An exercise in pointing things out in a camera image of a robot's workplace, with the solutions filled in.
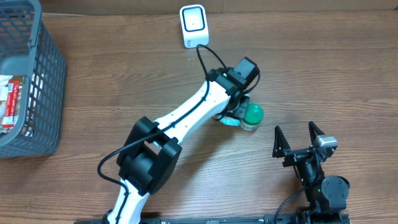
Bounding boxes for teal orange tissue pack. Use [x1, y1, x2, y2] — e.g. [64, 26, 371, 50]
[220, 116, 241, 126]

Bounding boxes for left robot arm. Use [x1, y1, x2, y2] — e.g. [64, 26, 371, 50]
[101, 57, 262, 223]

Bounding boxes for brown white snack bag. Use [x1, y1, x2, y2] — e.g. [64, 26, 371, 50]
[1, 75, 24, 134]

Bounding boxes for grey plastic mesh basket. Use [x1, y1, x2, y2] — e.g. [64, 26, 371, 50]
[1, 0, 67, 157]

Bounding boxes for red snack bar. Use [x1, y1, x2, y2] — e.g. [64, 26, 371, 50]
[1, 80, 21, 129]

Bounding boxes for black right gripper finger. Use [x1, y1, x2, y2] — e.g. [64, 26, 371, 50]
[308, 121, 325, 144]
[272, 126, 291, 158]

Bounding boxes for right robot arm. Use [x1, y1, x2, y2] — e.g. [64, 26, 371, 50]
[272, 121, 350, 224]

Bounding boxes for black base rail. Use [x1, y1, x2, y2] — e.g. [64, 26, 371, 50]
[75, 215, 351, 224]

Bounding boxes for green lid jar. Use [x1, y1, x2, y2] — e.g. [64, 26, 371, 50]
[240, 103, 264, 131]

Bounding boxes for white barcode scanner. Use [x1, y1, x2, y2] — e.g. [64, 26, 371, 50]
[179, 4, 210, 49]

